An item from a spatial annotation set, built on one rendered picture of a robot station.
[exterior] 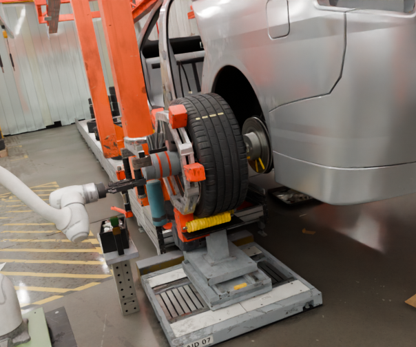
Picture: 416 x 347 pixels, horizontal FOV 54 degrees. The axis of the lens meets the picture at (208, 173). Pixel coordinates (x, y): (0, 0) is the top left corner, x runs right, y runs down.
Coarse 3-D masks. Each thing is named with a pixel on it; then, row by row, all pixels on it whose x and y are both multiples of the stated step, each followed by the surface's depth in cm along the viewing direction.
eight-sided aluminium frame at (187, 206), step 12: (156, 120) 228; (168, 120) 204; (180, 132) 203; (180, 144) 197; (180, 156) 197; (192, 156) 198; (168, 192) 242; (192, 192) 201; (180, 204) 224; (192, 204) 213
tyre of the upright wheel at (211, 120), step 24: (192, 96) 219; (216, 96) 214; (192, 120) 198; (216, 120) 200; (216, 144) 196; (240, 144) 200; (216, 168) 197; (240, 168) 201; (216, 192) 203; (240, 192) 209
